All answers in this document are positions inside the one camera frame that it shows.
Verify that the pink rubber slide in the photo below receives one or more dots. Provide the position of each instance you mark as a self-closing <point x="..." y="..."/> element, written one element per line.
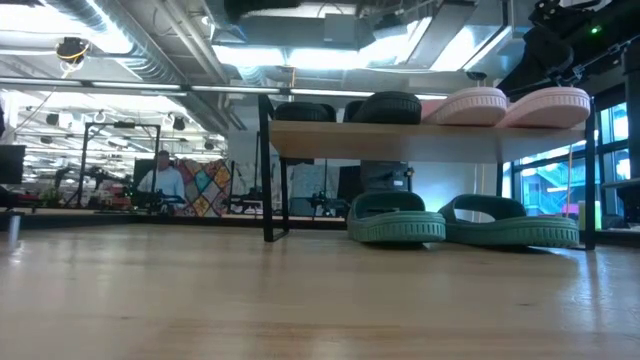
<point x="550" y="107"/>
<point x="467" y="107"/>

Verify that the black rubber slide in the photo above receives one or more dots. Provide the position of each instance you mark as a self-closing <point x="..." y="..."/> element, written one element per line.
<point x="390" y="107"/>
<point x="305" y="112"/>

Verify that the teal rubber slide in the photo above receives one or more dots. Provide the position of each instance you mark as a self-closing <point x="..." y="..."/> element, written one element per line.
<point x="395" y="227"/>
<point x="515" y="232"/>

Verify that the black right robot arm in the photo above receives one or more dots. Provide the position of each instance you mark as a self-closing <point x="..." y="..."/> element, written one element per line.
<point x="610" y="35"/>

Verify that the yellow-green cup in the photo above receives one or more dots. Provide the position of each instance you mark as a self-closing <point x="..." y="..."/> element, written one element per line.
<point x="590" y="216"/>

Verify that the black equipment stack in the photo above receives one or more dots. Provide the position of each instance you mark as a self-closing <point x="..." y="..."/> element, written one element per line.
<point x="385" y="175"/>

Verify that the long hanging light bar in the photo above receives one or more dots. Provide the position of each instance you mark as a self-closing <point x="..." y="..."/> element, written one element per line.
<point x="225" y="89"/>

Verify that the colourful patchwork quilt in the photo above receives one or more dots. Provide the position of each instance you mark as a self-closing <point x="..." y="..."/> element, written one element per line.
<point x="210" y="187"/>

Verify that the person in light top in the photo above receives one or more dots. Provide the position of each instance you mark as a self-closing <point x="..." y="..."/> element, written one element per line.
<point x="165" y="180"/>

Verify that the black monitor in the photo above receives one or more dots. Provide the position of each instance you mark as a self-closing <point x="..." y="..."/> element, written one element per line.
<point x="11" y="164"/>

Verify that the black ceiling camera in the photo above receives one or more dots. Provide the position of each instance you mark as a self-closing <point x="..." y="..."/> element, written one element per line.
<point x="476" y="76"/>

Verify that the wooden shelf with black frame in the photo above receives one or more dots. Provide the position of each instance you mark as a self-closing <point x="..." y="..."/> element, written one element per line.
<point x="390" y="142"/>

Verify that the black metal frame rig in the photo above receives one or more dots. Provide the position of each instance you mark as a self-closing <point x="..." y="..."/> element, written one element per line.
<point x="122" y="125"/>

